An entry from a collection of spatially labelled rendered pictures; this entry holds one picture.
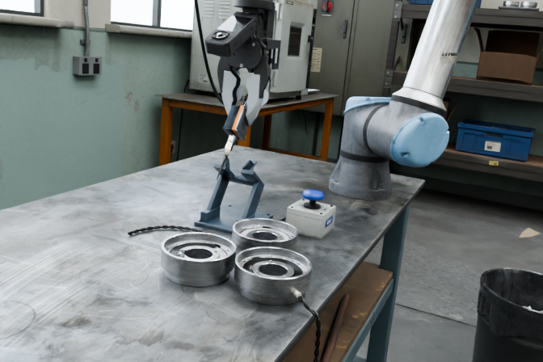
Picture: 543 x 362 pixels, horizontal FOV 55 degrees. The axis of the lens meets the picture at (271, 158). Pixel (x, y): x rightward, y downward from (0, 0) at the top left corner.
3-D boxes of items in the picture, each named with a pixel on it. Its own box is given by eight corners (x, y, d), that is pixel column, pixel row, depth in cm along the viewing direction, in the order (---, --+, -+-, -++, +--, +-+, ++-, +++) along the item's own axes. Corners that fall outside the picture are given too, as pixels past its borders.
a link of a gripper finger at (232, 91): (246, 120, 98) (254, 71, 95) (230, 124, 92) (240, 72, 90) (231, 116, 99) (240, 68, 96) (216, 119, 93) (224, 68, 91)
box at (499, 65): (542, 86, 361) (553, 30, 353) (464, 78, 382) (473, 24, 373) (540, 85, 399) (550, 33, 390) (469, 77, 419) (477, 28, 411)
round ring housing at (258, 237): (296, 270, 78) (298, 244, 78) (226, 263, 79) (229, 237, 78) (296, 244, 89) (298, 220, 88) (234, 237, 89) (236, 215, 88)
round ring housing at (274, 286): (219, 280, 73) (220, 253, 72) (279, 267, 79) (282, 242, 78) (260, 315, 64) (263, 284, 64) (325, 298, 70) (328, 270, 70)
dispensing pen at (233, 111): (204, 172, 87) (237, 87, 92) (214, 182, 90) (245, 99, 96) (216, 174, 86) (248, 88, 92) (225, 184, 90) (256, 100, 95)
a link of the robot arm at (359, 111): (370, 145, 132) (377, 92, 129) (405, 157, 120) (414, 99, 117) (330, 145, 126) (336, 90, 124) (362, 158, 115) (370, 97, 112)
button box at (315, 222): (321, 240, 92) (324, 213, 91) (284, 230, 94) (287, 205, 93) (335, 227, 99) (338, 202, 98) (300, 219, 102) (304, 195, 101)
